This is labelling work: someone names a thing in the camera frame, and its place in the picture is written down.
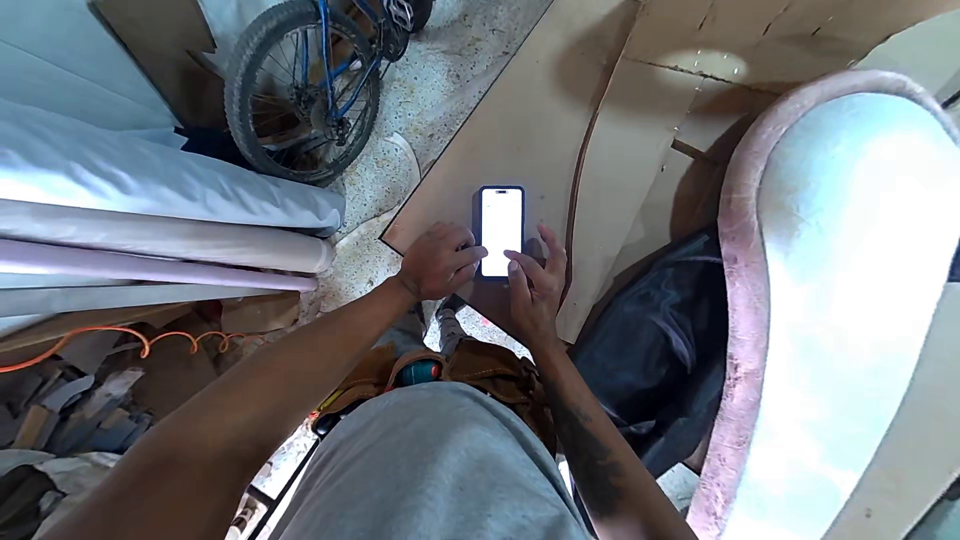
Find person's right hand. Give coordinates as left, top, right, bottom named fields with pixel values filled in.
left=504, top=223, right=569, bottom=351

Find person's left hand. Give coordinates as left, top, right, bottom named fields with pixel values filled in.
left=397, top=221, right=489, bottom=303

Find person's left forearm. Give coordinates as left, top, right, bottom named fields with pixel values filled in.
left=37, top=276, right=420, bottom=540

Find person's right forearm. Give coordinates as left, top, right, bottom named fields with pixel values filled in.
left=531, top=339, right=702, bottom=540

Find smartphone with dark case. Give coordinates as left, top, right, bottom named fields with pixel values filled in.
left=478, top=185, right=526, bottom=282

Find person's legs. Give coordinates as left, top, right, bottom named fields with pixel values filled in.
left=375, top=294, right=470, bottom=360

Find brown leather tool belt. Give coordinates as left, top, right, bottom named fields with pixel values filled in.
left=312, top=336, right=558, bottom=457

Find large brown cardboard sheet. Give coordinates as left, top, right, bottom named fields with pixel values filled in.
left=379, top=0, right=960, bottom=345

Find black fabric bag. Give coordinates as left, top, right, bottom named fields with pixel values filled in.
left=566, top=225, right=730, bottom=480

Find blue bicycle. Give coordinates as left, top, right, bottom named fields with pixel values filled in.
left=224, top=0, right=436, bottom=186

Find person's body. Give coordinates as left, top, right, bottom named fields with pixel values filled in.
left=268, top=381, right=594, bottom=540

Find white fabric roll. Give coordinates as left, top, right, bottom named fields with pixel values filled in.
left=0, top=198, right=336, bottom=274

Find thin lilac fabric roll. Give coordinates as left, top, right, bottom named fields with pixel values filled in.
left=0, top=238, right=320, bottom=293

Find thick pale blue fabric roll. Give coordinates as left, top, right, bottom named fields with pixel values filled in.
left=0, top=97, right=347, bottom=238

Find white cushion with pink trim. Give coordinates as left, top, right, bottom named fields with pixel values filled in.
left=687, top=69, right=960, bottom=540

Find pale grey fabric roll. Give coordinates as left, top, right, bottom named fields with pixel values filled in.
left=0, top=282, right=290, bottom=320

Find brown board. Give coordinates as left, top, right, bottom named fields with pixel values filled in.
left=90, top=0, right=234, bottom=130

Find pile of mixed scraps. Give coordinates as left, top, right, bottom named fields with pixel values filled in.
left=0, top=326, right=162, bottom=456

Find white covered panel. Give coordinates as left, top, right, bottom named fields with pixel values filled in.
left=0, top=0, right=180, bottom=132

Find white and dark crumpled cloth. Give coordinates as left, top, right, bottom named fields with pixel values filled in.
left=0, top=449, right=125, bottom=540

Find orange coiled hose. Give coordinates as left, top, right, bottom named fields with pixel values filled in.
left=0, top=325, right=249, bottom=374

